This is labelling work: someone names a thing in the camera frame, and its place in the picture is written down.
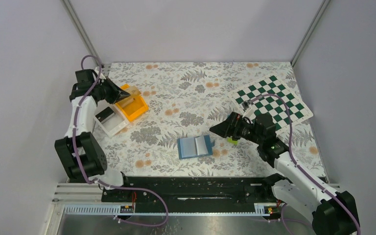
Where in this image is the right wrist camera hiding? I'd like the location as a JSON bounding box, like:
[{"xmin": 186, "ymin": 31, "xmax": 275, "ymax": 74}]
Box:
[{"xmin": 241, "ymin": 100, "xmax": 254, "ymax": 112}]

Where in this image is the lime green block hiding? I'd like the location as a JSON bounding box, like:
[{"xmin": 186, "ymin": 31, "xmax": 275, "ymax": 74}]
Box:
[{"xmin": 227, "ymin": 138, "xmax": 238, "ymax": 145}]

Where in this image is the black item in white bin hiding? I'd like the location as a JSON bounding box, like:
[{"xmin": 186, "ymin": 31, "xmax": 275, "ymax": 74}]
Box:
[{"xmin": 95, "ymin": 107, "xmax": 115, "ymax": 123}]

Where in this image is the orange plastic bin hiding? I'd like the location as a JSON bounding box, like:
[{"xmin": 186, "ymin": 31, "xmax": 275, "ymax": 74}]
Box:
[{"xmin": 115, "ymin": 84, "xmax": 149, "ymax": 122}]

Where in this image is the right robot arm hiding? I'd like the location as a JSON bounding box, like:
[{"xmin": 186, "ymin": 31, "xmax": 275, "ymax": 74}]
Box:
[{"xmin": 210, "ymin": 112, "xmax": 361, "ymax": 235}]

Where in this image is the white plastic bin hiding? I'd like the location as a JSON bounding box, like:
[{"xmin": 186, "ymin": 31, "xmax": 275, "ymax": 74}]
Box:
[{"xmin": 93, "ymin": 101, "xmax": 130, "ymax": 138}]

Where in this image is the green white chessboard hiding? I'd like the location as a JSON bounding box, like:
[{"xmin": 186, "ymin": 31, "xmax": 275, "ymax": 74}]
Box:
[{"xmin": 229, "ymin": 76, "xmax": 313, "ymax": 134}]

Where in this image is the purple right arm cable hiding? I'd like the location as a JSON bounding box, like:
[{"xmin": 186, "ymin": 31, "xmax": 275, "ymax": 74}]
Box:
[{"xmin": 243, "ymin": 94, "xmax": 362, "ymax": 235}]

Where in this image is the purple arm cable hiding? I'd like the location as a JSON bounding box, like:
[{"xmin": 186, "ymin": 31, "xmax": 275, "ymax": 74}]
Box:
[
  {"xmin": 243, "ymin": 94, "xmax": 362, "ymax": 235},
  {"xmin": 71, "ymin": 54, "xmax": 169, "ymax": 228}
]

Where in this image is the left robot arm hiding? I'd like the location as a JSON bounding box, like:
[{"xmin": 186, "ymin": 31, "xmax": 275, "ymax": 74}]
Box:
[{"xmin": 54, "ymin": 69, "xmax": 130, "ymax": 190}]

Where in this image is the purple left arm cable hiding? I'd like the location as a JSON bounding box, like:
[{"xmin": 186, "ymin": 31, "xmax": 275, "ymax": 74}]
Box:
[{"xmin": 71, "ymin": 54, "xmax": 169, "ymax": 228}]

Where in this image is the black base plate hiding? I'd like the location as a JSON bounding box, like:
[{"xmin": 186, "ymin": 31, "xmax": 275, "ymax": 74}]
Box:
[{"xmin": 101, "ymin": 173, "xmax": 284, "ymax": 213}]

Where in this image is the blue card holder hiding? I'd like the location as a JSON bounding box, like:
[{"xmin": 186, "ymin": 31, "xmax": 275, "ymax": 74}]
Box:
[{"xmin": 177, "ymin": 135, "xmax": 215, "ymax": 160}]

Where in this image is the floral table mat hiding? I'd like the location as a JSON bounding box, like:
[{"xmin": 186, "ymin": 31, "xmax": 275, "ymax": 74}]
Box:
[{"xmin": 91, "ymin": 61, "xmax": 327, "ymax": 178}]

